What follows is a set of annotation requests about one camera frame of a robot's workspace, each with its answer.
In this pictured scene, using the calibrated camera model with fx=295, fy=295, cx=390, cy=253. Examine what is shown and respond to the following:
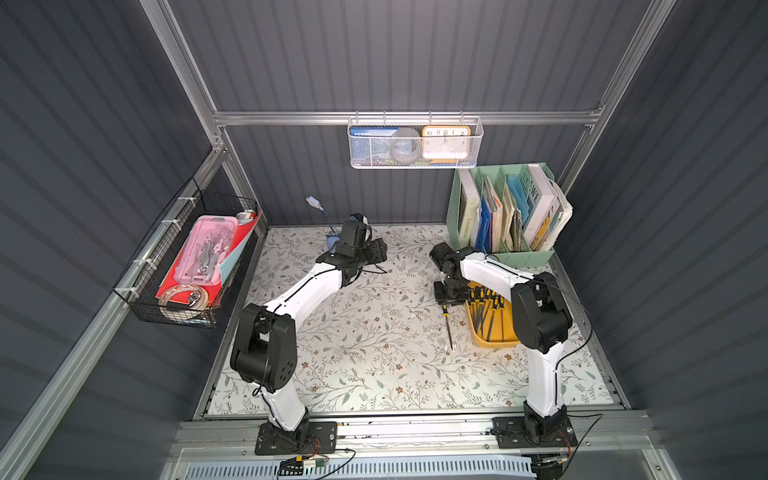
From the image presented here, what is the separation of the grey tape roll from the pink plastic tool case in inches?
19.4

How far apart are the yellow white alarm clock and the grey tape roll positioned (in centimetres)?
3

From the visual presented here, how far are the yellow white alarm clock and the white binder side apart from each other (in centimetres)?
33

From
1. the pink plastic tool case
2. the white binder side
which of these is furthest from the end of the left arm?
the white binder side

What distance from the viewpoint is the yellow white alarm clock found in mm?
899

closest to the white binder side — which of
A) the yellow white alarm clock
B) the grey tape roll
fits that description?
the yellow white alarm clock

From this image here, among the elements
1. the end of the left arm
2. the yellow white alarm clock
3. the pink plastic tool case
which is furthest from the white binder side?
the pink plastic tool case

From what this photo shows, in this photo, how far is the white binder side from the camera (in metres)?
0.92

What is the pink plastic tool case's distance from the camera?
0.69 metres

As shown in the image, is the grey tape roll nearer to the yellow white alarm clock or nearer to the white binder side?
the yellow white alarm clock

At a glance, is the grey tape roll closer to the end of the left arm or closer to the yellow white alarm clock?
the yellow white alarm clock

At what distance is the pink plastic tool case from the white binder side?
95 centimetres

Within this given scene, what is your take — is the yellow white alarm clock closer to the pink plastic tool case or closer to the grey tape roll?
the grey tape roll

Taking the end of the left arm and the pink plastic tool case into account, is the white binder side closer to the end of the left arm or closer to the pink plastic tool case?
the end of the left arm

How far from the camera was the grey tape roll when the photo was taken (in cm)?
88
